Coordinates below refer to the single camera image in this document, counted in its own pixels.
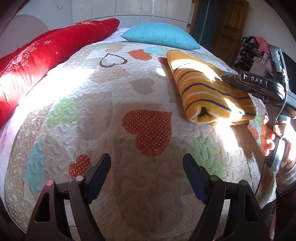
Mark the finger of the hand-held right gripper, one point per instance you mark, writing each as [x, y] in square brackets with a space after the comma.
[239, 85]
[231, 76]

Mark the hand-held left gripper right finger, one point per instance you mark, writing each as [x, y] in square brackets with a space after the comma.
[194, 179]

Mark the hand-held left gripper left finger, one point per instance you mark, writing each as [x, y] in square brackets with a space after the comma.
[100, 176]

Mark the yellow striped towel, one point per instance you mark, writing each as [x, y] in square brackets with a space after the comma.
[201, 92]

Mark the person's right forearm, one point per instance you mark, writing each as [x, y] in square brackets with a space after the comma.
[288, 166]

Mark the pile of clothes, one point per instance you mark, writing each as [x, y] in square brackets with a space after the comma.
[259, 44]

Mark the person's right hand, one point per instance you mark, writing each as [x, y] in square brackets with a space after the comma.
[266, 139]

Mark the white shelf unit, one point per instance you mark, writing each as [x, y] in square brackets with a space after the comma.
[254, 62]

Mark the brown wooden door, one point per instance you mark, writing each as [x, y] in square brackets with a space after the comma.
[231, 27]

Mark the teal pillow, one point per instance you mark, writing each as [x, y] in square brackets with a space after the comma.
[161, 34]

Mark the heart patterned quilt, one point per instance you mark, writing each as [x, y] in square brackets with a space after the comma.
[138, 88]

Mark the person's dark red clothing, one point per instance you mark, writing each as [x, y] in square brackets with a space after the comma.
[286, 217]

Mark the white bed sheet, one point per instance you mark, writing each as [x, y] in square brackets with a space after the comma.
[5, 139]

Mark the white wardrobe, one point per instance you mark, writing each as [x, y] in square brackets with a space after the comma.
[138, 9]

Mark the red long pillow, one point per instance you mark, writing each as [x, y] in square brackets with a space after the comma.
[46, 55]

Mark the beige padded headboard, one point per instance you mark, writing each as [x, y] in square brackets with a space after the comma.
[20, 30]

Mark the white wall socket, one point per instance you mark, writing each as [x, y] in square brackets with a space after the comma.
[58, 7]

